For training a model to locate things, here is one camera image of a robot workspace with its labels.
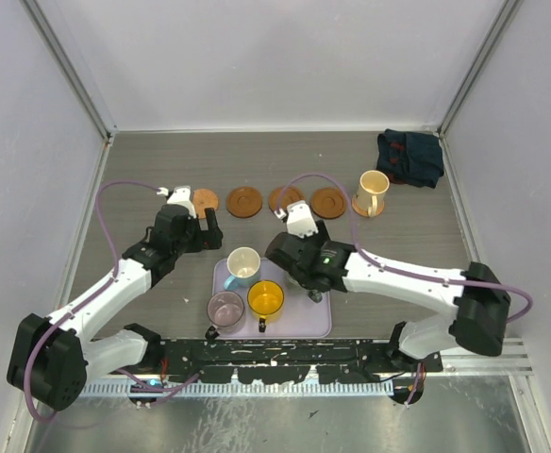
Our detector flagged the purple glass mug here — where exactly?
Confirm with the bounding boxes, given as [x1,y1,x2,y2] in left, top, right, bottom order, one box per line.
[205,291,245,341]

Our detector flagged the cream mug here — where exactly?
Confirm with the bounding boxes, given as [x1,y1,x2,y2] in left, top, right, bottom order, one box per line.
[354,170,390,210]

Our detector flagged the woven rattan coaster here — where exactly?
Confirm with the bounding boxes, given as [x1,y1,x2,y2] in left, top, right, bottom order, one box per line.
[192,188,219,219]
[352,196,385,218]

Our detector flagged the dark blue folded cloth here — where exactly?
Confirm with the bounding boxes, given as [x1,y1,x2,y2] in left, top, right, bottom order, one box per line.
[376,129,444,189]

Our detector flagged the yellow mug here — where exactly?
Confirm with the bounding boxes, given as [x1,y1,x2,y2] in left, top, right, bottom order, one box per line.
[246,280,285,333]

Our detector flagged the aluminium frame rail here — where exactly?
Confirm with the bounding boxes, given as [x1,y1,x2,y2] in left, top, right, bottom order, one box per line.
[20,337,534,378]

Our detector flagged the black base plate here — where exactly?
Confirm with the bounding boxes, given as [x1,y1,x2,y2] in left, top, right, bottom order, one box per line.
[108,337,444,386]

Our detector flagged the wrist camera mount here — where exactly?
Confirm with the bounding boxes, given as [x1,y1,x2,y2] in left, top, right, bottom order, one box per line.
[157,186,197,218]
[275,200,318,238]

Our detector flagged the white and blue mug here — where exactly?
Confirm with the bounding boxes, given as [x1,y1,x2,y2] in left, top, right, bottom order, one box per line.
[224,247,261,291]

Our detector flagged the lavender plastic tray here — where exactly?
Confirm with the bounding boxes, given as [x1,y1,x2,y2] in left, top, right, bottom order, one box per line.
[224,258,332,340]

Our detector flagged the brown wooden coaster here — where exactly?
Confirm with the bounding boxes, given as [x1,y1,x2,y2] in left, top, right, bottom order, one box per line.
[268,186,306,211]
[310,187,346,220]
[226,186,262,218]

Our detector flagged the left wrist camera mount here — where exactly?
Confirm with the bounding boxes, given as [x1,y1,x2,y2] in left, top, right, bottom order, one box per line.
[157,186,197,218]

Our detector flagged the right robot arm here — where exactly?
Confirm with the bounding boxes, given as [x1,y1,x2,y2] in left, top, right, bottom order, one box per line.
[265,224,510,372]

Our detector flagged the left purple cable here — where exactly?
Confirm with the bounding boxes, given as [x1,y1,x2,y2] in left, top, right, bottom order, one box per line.
[24,179,204,424]

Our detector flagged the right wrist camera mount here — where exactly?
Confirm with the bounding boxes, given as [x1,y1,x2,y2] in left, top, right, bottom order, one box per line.
[275,200,318,238]

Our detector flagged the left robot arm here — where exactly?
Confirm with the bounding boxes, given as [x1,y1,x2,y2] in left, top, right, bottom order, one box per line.
[7,204,223,411]

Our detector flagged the grey green mug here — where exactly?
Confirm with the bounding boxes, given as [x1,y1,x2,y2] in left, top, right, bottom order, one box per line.
[287,275,324,303]

